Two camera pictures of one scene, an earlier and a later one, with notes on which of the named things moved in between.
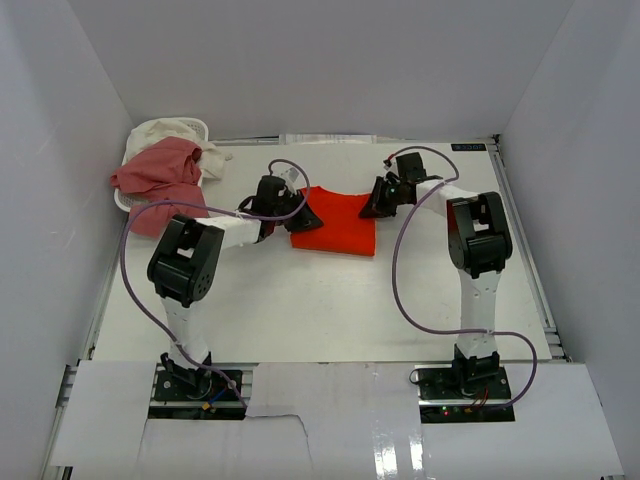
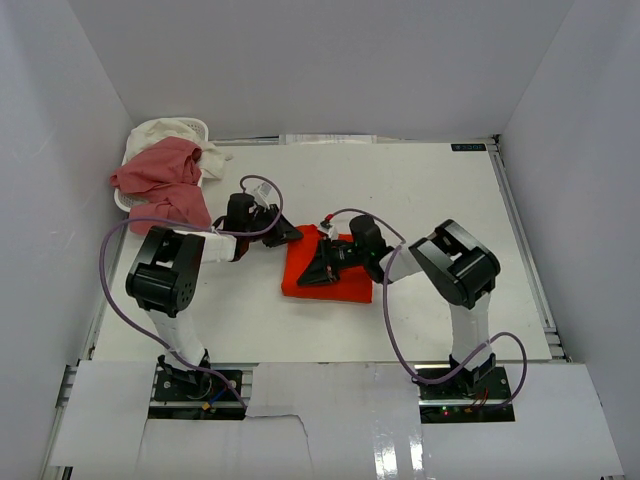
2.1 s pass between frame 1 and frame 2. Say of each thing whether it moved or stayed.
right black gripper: moved
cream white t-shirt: stayed
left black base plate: stayed
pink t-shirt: stayed
